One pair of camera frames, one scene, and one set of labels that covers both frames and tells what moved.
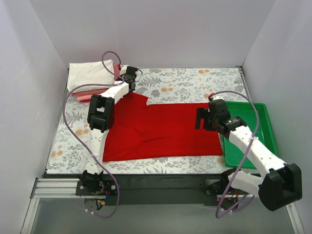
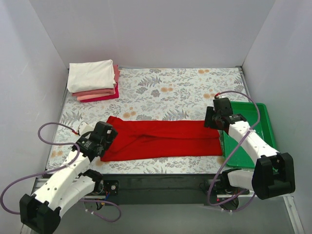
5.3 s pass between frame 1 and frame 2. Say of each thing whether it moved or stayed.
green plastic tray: stayed
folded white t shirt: stayed
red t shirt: moved
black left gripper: moved
